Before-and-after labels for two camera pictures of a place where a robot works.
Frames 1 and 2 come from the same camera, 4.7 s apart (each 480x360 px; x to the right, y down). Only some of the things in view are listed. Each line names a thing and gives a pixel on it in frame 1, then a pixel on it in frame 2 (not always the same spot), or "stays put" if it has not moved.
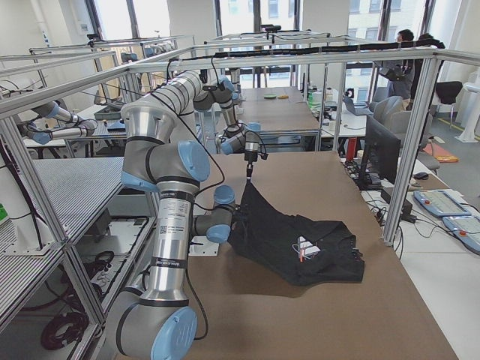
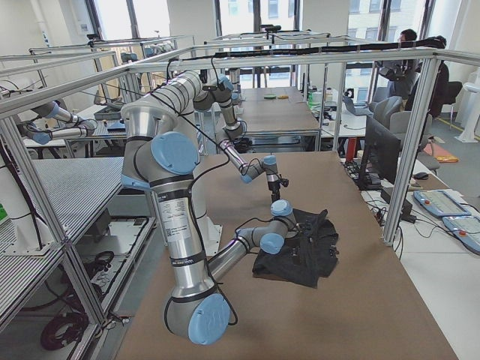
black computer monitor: x=382 y=156 stays put
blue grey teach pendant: x=440 y=202 stays put
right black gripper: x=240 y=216 to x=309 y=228
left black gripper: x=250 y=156 to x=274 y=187
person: x=410 y=66 to x=401 y=74
